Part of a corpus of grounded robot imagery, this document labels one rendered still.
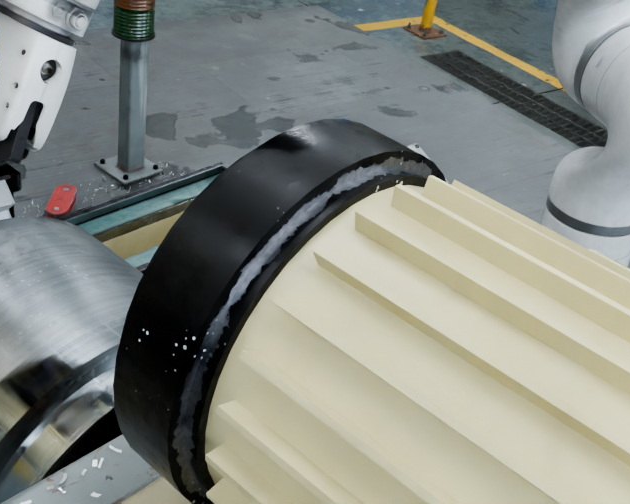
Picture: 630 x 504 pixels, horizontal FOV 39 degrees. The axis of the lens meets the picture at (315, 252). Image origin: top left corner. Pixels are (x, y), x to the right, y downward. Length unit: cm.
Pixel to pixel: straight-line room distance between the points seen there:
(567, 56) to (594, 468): 85
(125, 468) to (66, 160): 105
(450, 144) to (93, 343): 125
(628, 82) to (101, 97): 102
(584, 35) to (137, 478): 76
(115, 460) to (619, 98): 71
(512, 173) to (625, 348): 138
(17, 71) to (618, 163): 64
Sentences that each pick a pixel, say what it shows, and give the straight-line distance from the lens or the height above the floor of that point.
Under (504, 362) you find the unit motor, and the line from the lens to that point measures 30.
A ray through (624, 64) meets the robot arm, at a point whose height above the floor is 121.
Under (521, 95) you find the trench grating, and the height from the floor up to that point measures 0.
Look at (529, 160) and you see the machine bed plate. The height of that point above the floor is 80.
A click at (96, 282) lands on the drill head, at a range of 61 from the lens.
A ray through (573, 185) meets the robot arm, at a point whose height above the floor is 105.
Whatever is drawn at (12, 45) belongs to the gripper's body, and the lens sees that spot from 79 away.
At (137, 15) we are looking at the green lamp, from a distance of 134.
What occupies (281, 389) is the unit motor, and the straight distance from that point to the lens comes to 31.
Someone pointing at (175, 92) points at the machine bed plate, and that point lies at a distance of 176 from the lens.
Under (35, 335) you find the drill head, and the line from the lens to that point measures 57.
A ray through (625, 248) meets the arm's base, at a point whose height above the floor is 98.
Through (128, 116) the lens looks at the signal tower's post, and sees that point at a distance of 141.
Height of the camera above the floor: 152
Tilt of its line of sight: 33 degrees down
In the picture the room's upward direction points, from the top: 10 degrees clockwise
